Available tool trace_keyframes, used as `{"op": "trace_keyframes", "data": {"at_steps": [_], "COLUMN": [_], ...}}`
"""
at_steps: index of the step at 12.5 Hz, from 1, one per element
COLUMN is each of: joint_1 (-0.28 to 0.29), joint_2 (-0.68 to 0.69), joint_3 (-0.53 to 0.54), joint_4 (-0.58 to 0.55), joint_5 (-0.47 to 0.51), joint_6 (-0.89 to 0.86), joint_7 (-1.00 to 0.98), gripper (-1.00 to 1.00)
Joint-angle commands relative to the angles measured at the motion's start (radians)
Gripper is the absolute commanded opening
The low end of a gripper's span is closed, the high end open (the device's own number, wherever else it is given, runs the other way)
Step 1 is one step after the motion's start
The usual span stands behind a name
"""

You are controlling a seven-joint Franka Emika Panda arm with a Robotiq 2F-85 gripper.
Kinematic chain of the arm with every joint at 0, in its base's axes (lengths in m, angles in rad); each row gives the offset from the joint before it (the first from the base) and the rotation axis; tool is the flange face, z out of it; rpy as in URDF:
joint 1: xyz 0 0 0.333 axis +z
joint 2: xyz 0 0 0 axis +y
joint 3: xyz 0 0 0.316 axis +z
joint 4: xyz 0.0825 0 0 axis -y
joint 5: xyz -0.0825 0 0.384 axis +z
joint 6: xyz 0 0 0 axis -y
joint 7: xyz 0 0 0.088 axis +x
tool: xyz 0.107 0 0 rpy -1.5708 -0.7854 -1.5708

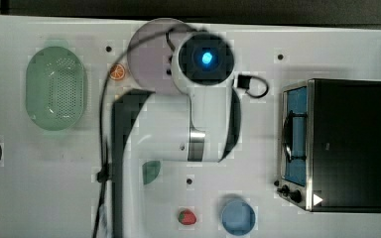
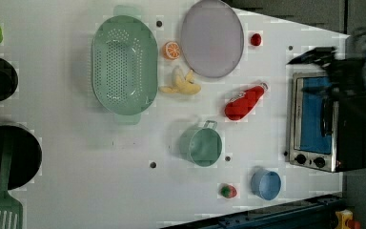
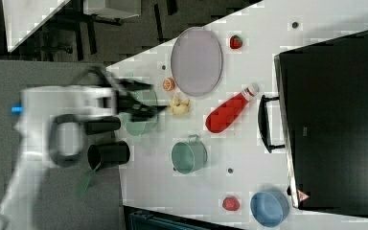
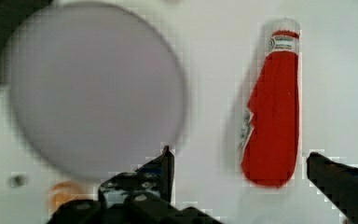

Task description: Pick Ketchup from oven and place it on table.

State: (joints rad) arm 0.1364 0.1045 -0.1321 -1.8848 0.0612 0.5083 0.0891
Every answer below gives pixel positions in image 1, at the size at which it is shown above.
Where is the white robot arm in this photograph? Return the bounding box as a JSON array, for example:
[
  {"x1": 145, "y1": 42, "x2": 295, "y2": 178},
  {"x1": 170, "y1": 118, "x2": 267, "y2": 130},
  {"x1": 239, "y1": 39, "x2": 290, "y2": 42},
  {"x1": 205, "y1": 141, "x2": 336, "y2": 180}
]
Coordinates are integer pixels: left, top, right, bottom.
[{"x1": 111, "y1": 32, "x2": 240, "y2": 238}]

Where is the black toaster oven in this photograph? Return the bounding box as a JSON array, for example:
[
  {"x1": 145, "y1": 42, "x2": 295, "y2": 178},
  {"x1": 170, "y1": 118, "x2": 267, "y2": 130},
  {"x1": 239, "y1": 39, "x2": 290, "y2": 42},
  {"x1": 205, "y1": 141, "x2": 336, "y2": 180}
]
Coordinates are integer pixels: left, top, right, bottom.
[{"x1": 274, "y1": 78, "x2": 381, "y2": 213}]

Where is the green metal pot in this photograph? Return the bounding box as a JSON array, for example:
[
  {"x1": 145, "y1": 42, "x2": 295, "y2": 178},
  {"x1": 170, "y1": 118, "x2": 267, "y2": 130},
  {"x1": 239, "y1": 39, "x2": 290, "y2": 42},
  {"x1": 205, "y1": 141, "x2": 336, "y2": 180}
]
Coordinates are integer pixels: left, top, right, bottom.
[{"x1": 142, "y1": 161, "x2": 162, "y2": 184}]

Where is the lilac round plate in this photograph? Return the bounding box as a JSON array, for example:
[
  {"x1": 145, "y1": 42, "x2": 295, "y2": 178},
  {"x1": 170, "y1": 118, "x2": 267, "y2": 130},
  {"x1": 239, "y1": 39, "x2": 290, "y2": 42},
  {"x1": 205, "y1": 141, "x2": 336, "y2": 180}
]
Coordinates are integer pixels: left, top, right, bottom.
[{"x1": 127, "y1": 18, "x2": 191, "y2": 95}]

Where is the orange slice toy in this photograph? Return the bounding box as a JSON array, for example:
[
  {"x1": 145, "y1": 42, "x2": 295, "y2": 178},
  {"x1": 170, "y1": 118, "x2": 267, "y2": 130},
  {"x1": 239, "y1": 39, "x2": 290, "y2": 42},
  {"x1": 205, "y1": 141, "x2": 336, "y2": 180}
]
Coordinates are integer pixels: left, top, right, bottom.
[{"x1": 109, "y1": 63, "x2": 126, "y2": 80}]

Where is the blue bowl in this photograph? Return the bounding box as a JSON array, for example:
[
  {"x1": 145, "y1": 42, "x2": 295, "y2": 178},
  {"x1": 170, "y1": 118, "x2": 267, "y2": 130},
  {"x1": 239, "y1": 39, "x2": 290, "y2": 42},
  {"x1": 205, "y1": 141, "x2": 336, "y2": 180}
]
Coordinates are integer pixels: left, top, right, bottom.
[{"x1": 220, "y1": 198, "x2": 256, "y2": 236}]

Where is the green perforated colander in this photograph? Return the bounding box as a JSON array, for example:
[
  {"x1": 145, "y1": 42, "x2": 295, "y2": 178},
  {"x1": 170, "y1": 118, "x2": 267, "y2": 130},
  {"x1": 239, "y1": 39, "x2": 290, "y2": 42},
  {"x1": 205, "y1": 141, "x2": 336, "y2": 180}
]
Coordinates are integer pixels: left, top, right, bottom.
[{"x1": 25, "y1": 47, "x2": 86, "y2": 131}]

